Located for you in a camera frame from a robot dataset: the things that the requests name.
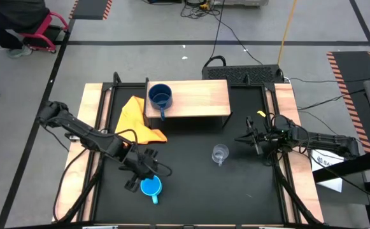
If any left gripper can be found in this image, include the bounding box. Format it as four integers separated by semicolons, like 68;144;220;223
120;148;159;193

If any turquoise plastic mug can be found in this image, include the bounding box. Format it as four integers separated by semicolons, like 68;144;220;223
139;174;164;205

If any tangled cable bundle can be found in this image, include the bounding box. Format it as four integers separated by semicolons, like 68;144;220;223
180;0;221;18

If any black computer case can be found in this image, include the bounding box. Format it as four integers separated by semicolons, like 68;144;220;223
201;64;285;85

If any black table frame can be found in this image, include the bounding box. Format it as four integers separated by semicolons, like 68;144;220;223
52;71;325;229

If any wooden shelf with black legs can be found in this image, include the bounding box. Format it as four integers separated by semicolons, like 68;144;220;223
145;79;233;128

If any red rolling stool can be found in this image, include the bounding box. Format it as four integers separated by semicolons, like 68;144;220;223
19;11;69;53

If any black hazard striped mat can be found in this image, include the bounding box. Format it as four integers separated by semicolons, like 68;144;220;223
69;0;113;21
326;50;370;154

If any clear glass mug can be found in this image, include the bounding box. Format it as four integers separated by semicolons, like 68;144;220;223
211;143;230;167

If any white power strip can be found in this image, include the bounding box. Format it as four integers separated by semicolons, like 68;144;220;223
213;0;270;8

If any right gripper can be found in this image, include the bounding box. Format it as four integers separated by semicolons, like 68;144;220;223
234;115;272;156

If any orange cloth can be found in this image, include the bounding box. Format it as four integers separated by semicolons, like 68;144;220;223
114;95;168;146

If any white paper sign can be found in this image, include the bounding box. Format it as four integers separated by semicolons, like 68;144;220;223
310;148;345;193

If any thin wooden stick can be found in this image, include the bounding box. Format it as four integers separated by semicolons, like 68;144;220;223
276;0;299;66

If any wooden side board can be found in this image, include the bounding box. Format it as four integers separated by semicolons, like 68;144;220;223
51;83;113;223
273;83;325;224

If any dark blue ceramic mug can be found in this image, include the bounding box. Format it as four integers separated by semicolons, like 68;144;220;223
148;83;174;122

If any black metal beam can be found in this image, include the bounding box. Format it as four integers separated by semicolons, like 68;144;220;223
311;148;370;184

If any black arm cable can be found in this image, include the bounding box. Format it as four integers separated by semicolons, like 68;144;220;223
308;152;370;205
52;148;89;222

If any person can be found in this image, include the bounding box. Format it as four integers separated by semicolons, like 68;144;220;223
0;0;50;59

